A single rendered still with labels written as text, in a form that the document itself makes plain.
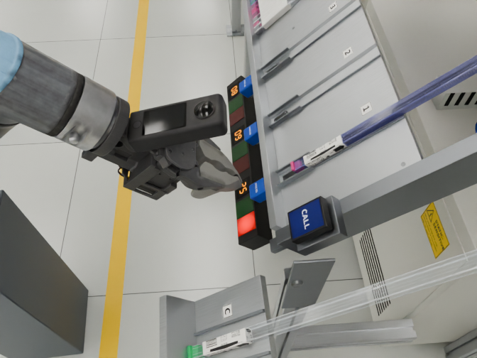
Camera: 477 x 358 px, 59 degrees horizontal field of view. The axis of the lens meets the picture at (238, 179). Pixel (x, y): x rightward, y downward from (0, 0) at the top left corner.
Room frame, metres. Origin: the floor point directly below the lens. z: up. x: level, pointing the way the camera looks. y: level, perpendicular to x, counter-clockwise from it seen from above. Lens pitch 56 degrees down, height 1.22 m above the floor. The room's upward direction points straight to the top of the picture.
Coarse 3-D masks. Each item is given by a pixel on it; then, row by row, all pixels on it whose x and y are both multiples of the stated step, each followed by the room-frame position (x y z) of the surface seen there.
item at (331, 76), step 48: (336, 0) 0.61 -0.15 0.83; (288, 48) 0.57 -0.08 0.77; (336, 48) 0.51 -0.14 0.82; (288, 96) 0.48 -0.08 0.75; (336, 96) 0.43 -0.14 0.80; (384, 96) 0.38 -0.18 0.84; (288, 144) 0.39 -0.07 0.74; (384, 144) 0.32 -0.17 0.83; (288, 192) 0.31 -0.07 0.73; (336, 192) 0.28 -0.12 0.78
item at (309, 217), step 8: (304, 208) 0.25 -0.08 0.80; (312, 208) 0.24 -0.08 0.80; (320, 208) 0.24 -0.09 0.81; (296, 216) 0.24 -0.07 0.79; (304, 216) 0.24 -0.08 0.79; (312, 216) 0.23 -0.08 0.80; (320, 216) 0.23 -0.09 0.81; (296, 224) 0.23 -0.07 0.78; (304, 224) 0.23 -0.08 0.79; (312, 224) 0.22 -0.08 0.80; (320, 224) 0.22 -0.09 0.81; (296, 232) 0.22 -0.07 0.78; (304, 232) 0.22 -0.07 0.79
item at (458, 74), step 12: (468, 60) 0.36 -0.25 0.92; (456, 72) 0.35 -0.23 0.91; (468, 72) 0.35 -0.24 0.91; (432, 84) 0.35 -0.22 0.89; (444, 84) 0.34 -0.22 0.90; (456, 84) 0.34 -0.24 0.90; (408, 96) 0.35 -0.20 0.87; (420, 96) 0.35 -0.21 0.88; (432, 96) 0.34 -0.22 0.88; (396, 108) 0.35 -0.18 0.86; (408, 108) 0.34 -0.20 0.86; (372, 120) 0.35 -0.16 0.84; (384, 120) 0.34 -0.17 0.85; (348, 132) 0.35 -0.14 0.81; (360, 132) 0.34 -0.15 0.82; (348, 144) 0.34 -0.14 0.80; (300, 168) 0.33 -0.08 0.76
